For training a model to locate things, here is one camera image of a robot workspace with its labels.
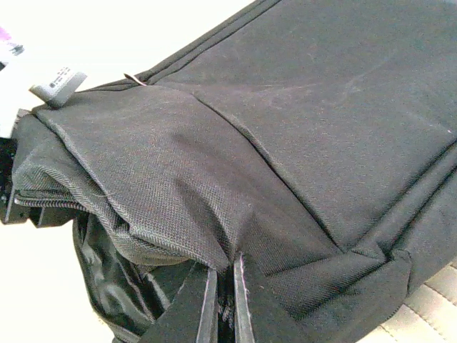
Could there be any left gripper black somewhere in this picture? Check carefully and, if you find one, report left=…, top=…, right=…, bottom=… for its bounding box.
left=0, top=135, right=76, bottom=229

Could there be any cream fabric pencil case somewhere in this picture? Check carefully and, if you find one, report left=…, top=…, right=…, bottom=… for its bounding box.
left=361, top=260, right=456, bottom=343

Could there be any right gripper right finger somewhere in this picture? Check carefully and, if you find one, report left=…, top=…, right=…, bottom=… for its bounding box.
left=233, top=254, right=256, bottom=343

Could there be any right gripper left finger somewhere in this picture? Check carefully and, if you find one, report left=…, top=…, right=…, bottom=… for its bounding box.
left=140, top=263, right=218, bottom=342

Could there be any black student backpack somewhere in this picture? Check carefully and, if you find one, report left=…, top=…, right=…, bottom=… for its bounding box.
left=1, top=1, right=456, bottom=342

